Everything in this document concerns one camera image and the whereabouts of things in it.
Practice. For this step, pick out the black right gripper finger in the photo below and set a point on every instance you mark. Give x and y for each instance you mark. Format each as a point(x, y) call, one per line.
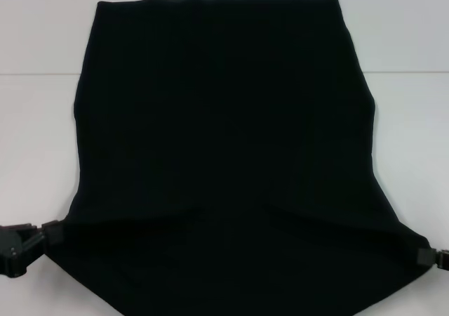
point(425, 256)

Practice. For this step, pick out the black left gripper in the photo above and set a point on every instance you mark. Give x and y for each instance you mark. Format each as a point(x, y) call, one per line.
point(8, 249)

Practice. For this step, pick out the black shirt with white print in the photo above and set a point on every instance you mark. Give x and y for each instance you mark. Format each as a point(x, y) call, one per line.
point(228, 119)

